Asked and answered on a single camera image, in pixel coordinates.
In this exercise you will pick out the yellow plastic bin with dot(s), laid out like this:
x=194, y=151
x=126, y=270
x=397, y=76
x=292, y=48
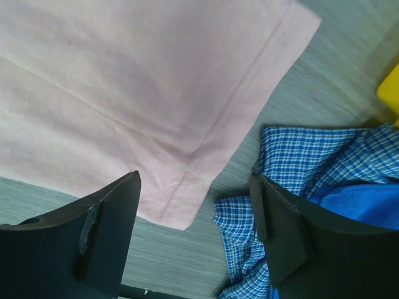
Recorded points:
x=388, y=92

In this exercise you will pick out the blue checkered shirt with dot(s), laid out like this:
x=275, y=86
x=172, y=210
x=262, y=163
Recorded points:
x=305, y=161

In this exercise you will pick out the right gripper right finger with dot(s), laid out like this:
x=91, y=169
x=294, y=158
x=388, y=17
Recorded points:
x=308, y=246

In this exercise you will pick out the blue folded t shirt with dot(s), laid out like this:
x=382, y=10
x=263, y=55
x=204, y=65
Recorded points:
x=370, y=204

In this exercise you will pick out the pink printed t shirt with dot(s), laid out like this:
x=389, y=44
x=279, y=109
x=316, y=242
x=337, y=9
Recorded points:
x=91, y=90

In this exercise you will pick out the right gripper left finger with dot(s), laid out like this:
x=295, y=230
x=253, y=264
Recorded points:
x=76, y=251

